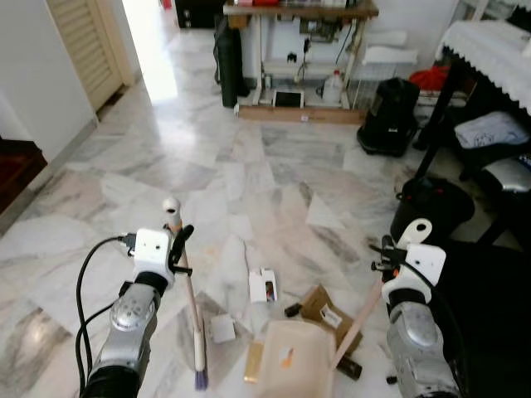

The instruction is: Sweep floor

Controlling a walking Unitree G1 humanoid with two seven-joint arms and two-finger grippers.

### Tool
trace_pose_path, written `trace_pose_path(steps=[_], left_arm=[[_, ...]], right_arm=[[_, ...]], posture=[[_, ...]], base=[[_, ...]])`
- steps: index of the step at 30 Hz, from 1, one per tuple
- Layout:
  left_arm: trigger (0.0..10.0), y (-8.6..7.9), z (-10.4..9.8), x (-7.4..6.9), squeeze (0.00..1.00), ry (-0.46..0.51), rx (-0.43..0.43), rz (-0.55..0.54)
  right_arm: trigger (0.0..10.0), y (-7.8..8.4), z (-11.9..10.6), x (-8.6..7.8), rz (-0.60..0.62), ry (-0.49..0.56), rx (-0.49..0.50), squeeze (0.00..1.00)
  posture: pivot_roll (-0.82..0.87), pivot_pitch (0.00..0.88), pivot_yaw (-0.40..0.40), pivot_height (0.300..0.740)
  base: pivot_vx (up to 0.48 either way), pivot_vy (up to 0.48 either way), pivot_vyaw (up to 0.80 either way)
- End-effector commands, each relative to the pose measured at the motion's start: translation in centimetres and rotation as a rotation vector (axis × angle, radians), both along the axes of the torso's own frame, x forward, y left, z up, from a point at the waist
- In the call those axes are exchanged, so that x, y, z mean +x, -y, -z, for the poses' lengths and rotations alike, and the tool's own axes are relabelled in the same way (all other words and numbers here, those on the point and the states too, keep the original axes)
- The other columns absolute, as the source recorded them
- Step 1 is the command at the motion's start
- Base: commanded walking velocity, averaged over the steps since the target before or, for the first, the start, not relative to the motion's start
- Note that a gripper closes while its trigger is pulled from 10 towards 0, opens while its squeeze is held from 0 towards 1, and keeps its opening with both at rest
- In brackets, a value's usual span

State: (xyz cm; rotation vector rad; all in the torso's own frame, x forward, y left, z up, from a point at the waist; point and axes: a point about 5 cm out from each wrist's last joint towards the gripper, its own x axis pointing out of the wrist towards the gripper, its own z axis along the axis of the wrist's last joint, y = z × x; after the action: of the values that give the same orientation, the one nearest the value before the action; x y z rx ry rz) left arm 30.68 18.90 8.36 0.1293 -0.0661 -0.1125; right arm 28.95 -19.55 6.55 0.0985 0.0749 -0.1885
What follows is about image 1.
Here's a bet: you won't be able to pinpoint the beige broom with white knob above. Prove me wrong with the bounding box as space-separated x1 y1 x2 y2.
163 197 208 392

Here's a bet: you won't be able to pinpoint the gold box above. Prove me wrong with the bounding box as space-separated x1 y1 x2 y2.
244 340 265 384

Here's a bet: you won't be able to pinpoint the beige long-handled dustpan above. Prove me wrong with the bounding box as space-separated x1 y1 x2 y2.
257 218 434 398

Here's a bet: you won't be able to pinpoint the black round bin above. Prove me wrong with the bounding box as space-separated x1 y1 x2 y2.
390 176 476 244

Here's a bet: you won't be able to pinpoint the brown cardboard piece with label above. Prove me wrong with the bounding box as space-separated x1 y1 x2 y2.
299 285 363 350

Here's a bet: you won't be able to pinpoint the white box with dark print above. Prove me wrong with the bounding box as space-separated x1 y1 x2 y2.
249 268 279 304

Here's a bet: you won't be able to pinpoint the dark brown litter block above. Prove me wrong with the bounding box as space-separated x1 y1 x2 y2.
336 357 364 381

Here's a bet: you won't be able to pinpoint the black canister vacuum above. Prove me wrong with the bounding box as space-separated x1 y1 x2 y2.
357 77 421 158

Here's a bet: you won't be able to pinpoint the grey bag with blue print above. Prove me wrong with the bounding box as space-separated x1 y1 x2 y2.
481 155 531 197

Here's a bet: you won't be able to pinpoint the white patterned cloth bundle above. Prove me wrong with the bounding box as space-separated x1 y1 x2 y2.
455 112 530 151

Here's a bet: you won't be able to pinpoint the wooden shelf unit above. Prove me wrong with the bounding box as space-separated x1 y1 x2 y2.
224 0 380 126

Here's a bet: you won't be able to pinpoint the white plastic jug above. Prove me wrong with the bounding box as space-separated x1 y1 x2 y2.
322 69 345 105

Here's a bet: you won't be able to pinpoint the red cloth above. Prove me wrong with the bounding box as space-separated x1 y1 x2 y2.
409 65 450 91

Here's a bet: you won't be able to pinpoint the dark wooden staircase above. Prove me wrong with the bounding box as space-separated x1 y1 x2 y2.
0 137 48 215

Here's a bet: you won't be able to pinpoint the white-framed tablet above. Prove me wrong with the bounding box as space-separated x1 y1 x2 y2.
272 90 304 109

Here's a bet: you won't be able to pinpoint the tall black cylinder appliance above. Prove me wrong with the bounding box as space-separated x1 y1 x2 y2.
213 15 248 109

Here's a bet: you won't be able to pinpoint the stacked white boards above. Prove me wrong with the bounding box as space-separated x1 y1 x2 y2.
363 32 421 66

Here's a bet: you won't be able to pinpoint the louvered wooden door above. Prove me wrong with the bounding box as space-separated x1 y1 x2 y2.
46 0 135 114

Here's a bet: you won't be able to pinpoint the table with white lace cloth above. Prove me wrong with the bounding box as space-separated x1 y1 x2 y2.
413 20 531 243

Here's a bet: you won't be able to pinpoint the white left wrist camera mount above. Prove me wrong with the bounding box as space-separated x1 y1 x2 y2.
131 228 173 288

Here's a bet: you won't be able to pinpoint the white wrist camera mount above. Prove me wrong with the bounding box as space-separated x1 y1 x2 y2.
402 244 447 293
131 228 173 288

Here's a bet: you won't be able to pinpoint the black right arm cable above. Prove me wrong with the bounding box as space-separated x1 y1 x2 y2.
398 261 470 395

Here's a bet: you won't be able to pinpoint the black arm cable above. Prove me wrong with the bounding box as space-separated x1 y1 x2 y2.
75 235 138 391
398 261 470 395

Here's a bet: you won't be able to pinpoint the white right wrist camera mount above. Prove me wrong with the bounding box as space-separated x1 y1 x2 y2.
402 244 447 293

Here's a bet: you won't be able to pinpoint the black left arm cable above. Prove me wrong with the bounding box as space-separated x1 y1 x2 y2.
75 235 138 391

